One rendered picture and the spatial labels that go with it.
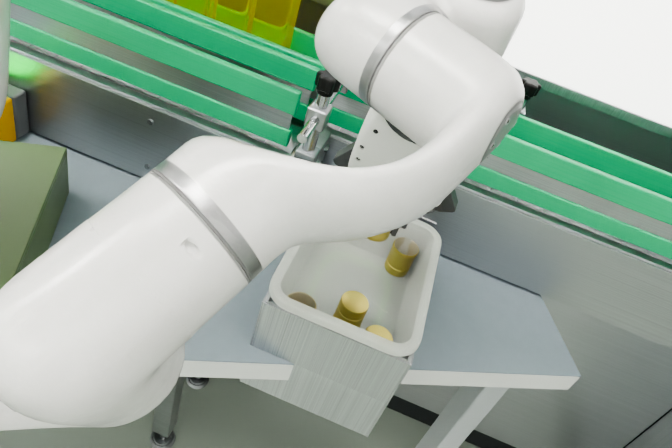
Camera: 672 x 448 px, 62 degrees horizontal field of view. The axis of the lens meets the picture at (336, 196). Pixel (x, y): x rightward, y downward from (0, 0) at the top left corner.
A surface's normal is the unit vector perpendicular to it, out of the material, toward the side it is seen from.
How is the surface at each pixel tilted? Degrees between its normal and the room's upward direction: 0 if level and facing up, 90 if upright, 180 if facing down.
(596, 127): 90
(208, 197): 35
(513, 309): 0
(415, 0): 6
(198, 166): 30
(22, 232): 2
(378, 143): 104
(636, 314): 90
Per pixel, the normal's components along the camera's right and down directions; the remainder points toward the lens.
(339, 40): -0.58, 0.26
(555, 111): -0.28, 0.55
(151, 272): 0.33, -0.10
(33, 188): 0.23, -0.75
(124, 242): -0.03, -0.47
